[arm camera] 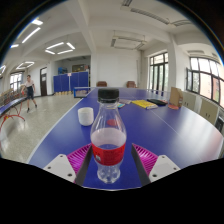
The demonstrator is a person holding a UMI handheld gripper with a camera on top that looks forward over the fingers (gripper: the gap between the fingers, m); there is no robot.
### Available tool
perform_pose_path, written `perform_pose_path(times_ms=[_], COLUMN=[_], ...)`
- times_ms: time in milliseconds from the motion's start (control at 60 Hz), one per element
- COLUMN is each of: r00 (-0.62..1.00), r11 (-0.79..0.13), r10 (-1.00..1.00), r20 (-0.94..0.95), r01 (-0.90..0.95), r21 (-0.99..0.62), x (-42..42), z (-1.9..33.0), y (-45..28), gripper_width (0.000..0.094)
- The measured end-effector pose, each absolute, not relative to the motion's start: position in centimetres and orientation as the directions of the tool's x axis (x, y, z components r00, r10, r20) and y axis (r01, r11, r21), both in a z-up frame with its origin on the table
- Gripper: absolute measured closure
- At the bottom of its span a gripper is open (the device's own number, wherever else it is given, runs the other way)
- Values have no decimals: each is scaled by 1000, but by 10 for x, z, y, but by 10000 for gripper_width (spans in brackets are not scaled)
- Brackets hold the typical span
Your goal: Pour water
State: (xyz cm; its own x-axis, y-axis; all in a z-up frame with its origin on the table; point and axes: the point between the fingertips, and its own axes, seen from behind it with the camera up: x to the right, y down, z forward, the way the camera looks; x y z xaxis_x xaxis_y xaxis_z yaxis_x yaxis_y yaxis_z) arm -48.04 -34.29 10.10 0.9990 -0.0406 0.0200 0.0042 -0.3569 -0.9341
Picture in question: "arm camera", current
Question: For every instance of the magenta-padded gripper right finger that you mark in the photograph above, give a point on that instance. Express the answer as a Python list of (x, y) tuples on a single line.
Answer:
[(164, 166)]

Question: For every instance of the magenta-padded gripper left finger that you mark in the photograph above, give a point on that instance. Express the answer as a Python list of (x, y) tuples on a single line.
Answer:
[(60, 166)]

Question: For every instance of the clear red-labelled drink bottle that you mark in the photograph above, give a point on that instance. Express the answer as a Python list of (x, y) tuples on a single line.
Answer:
[(108, 146)]

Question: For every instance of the white cup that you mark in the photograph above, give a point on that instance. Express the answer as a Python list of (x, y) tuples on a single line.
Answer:
[(85, 116)]

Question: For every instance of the black pouch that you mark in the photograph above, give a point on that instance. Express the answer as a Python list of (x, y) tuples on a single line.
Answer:
[(157, 101)]

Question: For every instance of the brown paper bag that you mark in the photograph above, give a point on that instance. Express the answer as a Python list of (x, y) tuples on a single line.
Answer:
[(175, 96)]

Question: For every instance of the blue and yellow book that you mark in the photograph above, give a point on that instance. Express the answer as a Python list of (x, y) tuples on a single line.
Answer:
[(121, 105)]

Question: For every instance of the grey striped notebook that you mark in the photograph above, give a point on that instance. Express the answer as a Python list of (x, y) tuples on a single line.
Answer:
[(125, 101)]

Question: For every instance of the blue red-legged tennis table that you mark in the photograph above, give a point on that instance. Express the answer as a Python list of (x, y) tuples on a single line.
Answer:
[(10, 105)]

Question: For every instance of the person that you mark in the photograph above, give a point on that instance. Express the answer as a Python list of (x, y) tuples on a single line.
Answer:
[(30, 90)]

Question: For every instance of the dark brown door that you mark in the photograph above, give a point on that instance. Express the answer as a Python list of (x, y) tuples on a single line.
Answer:
[(43, 83)]

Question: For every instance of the blue folded tables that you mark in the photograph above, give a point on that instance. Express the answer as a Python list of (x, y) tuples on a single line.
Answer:
[(71, 81)]

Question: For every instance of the shelf unit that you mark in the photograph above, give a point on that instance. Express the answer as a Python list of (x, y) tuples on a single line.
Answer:
[(7, 96)]

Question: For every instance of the brown armchair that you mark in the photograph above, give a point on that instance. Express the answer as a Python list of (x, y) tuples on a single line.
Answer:
[(101, 84), (131, 84)]

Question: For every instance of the ceiling lights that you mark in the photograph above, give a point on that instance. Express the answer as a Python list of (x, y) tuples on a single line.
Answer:
[(60, 45)]

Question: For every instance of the ceiling air conditioner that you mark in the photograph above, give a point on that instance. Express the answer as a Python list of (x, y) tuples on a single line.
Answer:
[(128, 41)]

